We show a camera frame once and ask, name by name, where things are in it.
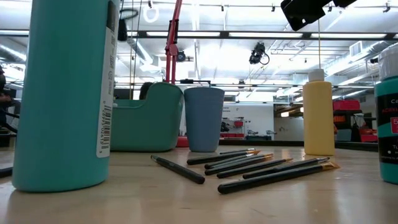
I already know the yellow paint bottle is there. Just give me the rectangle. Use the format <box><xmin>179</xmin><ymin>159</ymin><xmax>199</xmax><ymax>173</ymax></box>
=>
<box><xmin>302</xmin><ymin>68</ymin><xmax>336</xmax><ymax>157</ymax></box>

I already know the small turquoise paint bottle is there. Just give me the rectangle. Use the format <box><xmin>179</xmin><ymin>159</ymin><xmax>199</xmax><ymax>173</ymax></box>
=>
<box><xmin>374</xmin><ymin>42</ymin><xmax>398</xmax><ymax>185</ymax></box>

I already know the blue plastic cup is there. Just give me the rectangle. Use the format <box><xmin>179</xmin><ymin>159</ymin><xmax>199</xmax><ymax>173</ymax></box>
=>
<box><xmin>183</xmin><ymin>86</ymin><xmax>226</xmax><ymax>153</ymax></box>

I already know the large turquoise paint bottle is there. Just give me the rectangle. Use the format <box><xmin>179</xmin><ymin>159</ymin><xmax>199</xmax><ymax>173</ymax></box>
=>
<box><xmin>11</xmin><ymin>0</ymin><xmax>121</xmax><ymax>192</ymax></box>

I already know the shelf with red bins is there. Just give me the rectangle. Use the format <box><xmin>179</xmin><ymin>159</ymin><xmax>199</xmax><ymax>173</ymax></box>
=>
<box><xmin>303</xmin><ymin>98</ymin><xmax>379</xmax><ymax>144</ymax></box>

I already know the distant robot workstation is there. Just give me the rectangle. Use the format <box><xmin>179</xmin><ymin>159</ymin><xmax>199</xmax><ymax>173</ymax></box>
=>
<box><xmin>220</xmin><ymin>116</ymin><xmax>278</xmax><ymax>141</ymax></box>

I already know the teal plastic bin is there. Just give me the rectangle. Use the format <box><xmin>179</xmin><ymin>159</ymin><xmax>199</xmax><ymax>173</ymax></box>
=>
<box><xmin>109</xmin><ymin>82</ymin><xmax>185</xmax><ymax>153</ymax></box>

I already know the person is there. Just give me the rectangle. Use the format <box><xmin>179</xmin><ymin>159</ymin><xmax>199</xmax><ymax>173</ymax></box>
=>
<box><xmin>0</xmin><ymin>65</ymin><xmax>21</xmax><ymax>133</ymax></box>

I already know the yellow hanging cable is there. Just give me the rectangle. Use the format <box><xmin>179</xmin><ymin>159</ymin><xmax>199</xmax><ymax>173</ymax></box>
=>
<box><xmin>317</xmin><ymin>18</ymin><xmax>323</xmax><ymax>71</ymax></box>

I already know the white cable loop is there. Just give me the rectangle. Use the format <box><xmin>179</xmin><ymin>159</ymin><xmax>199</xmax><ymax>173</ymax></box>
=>
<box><xmin>142</xmin><ymin>0</ymin><xmax>160</xmax><ymax>24</ymax></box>

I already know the black cable loop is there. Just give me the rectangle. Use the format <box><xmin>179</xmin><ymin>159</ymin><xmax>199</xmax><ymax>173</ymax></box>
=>
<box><xmin>117</xmin><ymin>7</ymin><xmax>140</xmax><ymax>42</ymax></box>

